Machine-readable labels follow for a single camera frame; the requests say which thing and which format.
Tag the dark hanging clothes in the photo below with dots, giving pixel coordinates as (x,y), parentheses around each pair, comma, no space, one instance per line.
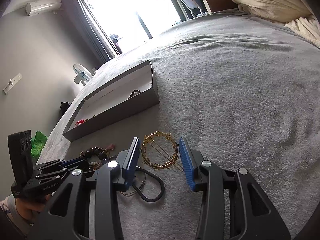
(116,42)

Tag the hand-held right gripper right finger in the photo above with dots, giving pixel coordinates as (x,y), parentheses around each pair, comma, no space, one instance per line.
(186,162)

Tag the white wall hook rail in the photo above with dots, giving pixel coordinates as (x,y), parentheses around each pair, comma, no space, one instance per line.
(11,82)

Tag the red crystal charm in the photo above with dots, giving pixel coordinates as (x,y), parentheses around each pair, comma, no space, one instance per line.
(79,123)

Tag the white standing fan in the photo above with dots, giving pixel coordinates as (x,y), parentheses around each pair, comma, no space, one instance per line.
(82,73)

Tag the round gold hair clip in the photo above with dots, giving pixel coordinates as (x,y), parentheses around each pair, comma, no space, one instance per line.
(143,150)

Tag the blue grey chair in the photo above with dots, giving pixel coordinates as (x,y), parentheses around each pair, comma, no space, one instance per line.
(188,1)

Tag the black bag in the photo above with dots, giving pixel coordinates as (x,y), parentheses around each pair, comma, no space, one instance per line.
(64,106)

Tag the person's left hand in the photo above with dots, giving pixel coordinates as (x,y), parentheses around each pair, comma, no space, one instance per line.
(30,208)

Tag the green plastic bag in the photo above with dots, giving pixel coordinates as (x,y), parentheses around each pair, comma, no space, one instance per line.
(38,143)

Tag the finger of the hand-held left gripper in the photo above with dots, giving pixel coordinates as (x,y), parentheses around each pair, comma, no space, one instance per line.
(50,175)
(72,162)

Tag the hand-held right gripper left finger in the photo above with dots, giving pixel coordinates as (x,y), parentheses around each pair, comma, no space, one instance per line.
(131,161)

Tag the grey cardboard box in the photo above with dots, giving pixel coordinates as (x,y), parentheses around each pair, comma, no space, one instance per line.
(117,97)

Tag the white air conditioner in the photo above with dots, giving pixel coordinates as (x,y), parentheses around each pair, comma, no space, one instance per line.
(43,6)

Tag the glass balcony door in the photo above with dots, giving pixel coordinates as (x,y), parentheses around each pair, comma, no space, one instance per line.
(130,7)

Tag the cream knitted blanket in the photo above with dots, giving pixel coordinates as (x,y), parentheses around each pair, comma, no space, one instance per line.
(270,0)

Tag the silver bangle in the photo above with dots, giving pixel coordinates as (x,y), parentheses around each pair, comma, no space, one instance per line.
(141,183)

